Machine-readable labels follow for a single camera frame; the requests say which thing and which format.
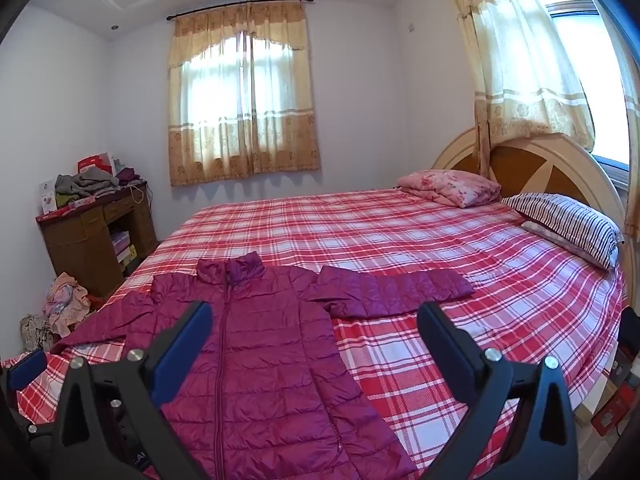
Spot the grey patterned cloth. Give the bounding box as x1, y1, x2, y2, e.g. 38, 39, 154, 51
20, 314, 53, 353

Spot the pink floral pillow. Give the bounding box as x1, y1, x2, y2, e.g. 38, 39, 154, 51
396, 170, 502, 209

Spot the pink clothes pile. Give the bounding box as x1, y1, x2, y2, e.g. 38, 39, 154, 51
42, 272, 93, 338

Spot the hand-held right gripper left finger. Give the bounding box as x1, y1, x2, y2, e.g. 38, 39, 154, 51
50, 300, 213, 480

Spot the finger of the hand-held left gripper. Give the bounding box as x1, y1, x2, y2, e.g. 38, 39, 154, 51
4, 349, 48, 393
12, 407, 63, 445

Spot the window with grey frame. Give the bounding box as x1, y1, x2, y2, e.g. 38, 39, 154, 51
545, 0, 633, 171

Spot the black curtain rod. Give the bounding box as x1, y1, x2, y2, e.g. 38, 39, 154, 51
166, 0, 313, 22

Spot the brown wooden desk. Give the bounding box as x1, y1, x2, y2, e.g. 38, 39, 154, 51
35, 180, 161, 301

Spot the beige patterned curtain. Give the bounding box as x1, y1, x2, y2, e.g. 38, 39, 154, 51
167, 0, 321, 187
439, 0, 596, 178

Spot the red patterned box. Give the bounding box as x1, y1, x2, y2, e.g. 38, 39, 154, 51
591, 389, 637, 435

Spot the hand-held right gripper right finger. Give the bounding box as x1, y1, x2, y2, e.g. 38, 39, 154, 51
416, 301, 578, 480

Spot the magenta puffer jacket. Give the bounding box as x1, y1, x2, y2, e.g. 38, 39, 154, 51
50, 252, 476, 480

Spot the white box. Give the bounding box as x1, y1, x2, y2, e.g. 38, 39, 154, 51
39, 180, 58, 216

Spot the grey clothes pile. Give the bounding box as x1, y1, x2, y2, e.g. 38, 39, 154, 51
54, 167, 121, 198

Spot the bed with red plaid sheet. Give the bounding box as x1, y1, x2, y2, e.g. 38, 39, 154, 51
0, 187, 628, 480

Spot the striped pillow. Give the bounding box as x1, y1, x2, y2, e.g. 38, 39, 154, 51
501, 192, 625, 271

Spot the cream wooden headboard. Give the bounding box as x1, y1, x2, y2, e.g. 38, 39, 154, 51
431, 127, 628, 241

